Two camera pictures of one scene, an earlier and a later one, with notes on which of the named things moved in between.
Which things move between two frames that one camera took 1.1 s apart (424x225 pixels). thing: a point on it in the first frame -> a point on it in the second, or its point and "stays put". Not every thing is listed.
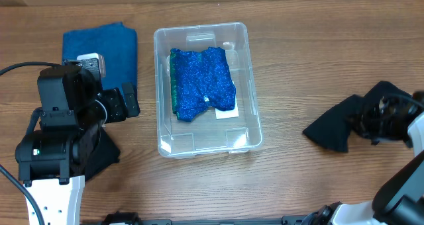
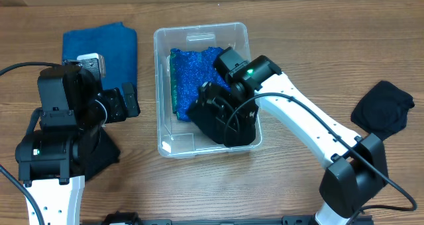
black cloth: [330, 130] -> [220, 132]
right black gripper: [369, 109] -> [221, 112]
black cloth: [105, 153] stays put
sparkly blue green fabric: [199, 78] stays put
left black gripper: [120, 112] stays put
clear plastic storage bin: [207, 95] stays put
